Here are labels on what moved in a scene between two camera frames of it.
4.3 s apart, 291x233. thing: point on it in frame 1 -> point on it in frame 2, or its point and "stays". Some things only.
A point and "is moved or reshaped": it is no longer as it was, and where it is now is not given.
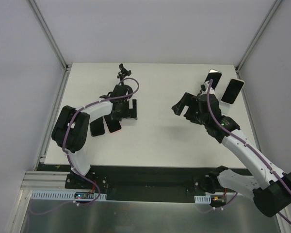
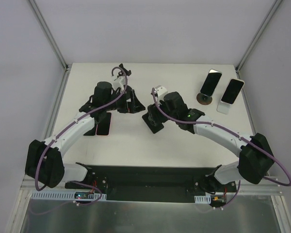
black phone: (97, 127) is moved or reshaped
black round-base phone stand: (122, 74) stays
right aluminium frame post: (275, 5) stays
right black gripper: (188, 107) -> (153, 119)
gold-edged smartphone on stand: (232, 91) stays
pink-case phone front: (112, 125) -> (103, 127)
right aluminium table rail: (249, 110) stays
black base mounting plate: (153, 183) stays
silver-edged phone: (215, 75) stays
